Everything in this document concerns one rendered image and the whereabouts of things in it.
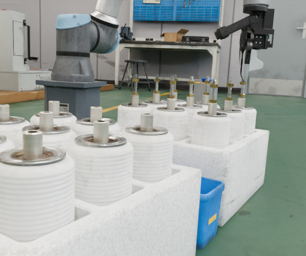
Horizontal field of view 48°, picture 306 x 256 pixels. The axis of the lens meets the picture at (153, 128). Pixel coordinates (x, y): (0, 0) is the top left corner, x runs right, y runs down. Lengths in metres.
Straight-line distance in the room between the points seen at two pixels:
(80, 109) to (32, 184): 0.80
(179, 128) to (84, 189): 0.46
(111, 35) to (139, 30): 4.97
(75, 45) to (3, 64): 2.30
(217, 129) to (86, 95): 0.52
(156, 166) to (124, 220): 0.14
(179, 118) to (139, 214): 0.44
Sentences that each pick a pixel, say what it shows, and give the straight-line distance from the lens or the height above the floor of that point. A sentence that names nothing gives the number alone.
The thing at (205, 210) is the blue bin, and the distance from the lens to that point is 0.70.
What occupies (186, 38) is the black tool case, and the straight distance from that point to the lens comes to 5.44.
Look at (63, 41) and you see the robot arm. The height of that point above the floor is 0.43.
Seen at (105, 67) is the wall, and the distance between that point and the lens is 6.46.
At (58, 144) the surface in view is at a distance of 0.55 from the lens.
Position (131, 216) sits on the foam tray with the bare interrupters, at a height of 0.17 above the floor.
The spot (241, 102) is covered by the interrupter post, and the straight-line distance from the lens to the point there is 1.08.
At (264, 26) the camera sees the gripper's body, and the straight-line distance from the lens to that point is 1.09.
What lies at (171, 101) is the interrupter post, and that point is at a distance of 0.90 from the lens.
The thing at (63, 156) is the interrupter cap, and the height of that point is 0.25.
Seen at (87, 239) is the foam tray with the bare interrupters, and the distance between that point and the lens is 0.41.
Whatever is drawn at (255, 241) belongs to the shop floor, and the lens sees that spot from 0.81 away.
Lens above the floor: 0.36
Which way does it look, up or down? 10 degrees down
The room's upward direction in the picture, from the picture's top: 3 degrees clockwise
